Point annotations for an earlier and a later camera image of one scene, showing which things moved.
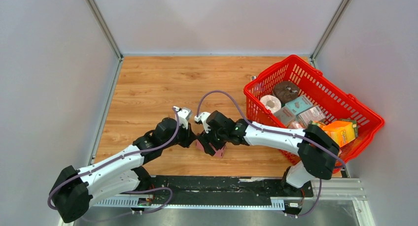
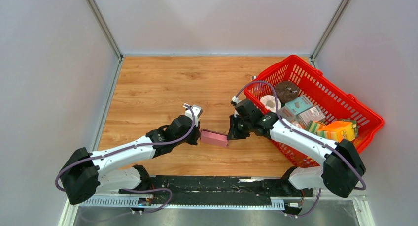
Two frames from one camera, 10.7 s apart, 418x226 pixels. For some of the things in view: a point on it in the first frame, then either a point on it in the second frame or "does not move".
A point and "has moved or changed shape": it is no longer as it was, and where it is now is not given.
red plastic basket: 340,103 does not move
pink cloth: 219,153 has moved or changed shape
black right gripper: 205,139 → 232,134
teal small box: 299,105 does not move
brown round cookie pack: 286,91 does not move
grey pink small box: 285,115 does not move
